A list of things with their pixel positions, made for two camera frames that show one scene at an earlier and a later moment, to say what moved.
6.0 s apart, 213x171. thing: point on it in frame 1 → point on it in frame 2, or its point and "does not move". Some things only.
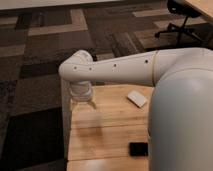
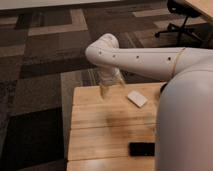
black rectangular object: x=139 y=149 does not move
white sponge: x=137 y=98 does not move
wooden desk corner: x=203 y=6 does not move
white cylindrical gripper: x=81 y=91 → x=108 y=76
